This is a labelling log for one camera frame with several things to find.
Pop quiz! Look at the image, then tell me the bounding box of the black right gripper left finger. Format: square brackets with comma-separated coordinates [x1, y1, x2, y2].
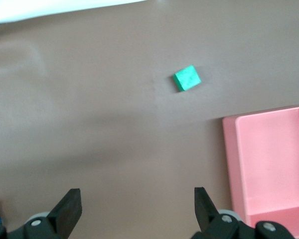
[0, 188, 82, 239]

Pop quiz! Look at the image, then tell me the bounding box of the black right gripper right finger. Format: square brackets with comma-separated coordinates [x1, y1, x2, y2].
[190, 187, 296, 239]

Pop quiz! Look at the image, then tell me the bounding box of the pink plastic bin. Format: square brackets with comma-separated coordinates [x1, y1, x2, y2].
[221, 105, 299, 239]

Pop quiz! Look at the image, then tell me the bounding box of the green foam cube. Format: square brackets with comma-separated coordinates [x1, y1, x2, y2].
[173, 64, 202, 93]

